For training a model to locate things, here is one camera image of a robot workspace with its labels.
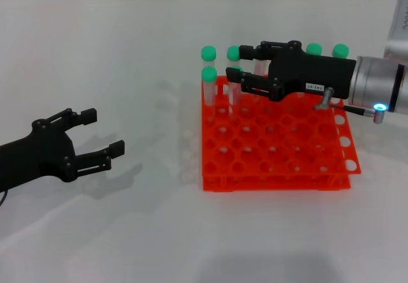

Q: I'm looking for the right gripper cable with plug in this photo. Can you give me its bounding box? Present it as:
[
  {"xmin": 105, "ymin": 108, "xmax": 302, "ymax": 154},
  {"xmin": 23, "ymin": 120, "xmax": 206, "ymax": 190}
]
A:
[{"xmin": 313, "ymin": 87, "xmax": 389, "ymax": 125}]

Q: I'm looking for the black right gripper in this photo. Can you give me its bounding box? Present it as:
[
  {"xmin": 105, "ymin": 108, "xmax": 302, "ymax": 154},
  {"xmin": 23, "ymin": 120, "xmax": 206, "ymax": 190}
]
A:
[{"xmin": 225, "ymin": 40, "xmax": 358, "ymax": 103}]

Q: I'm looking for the orange test tube rack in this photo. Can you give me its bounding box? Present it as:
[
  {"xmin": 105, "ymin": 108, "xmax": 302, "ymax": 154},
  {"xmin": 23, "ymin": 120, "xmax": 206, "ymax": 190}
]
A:
[{"xmin": 200, "ymin": 74, "xmax": 363, "ymax": 192}]

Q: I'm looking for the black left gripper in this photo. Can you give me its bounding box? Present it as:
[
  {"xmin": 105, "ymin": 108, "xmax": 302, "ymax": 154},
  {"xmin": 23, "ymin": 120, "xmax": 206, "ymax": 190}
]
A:
[{"xmin": 0, "ymin": 107, "xmax": 126, "ymax": 195}]

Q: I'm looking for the clear test tube green cap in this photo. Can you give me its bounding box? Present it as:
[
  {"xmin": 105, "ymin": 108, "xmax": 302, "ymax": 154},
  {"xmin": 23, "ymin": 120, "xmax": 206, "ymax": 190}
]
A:
[
  {"xmin": 226, "ymin": 45, "xmax": 242, "ymax": 69},
  {"xmin": 227, "ymin": 65, "xmax": 245, "ymax": 118},
  {"xmin": 305, "ymin": 42, "xmax": 323, "ymax": 57},
  {"xmin": 200, "ymin": 45, "xmax": 218, "ymax": 69},
  {"xmin": 331, "ymin": 43, "xmax": 350, "ymax": 59},
  {"xmin": 252, "ymin": 59, "xmax": 268, "ymax": 77},
  {"xmin": 201, "ymin": 66, "xmax": 219, "ymax": 120}
]

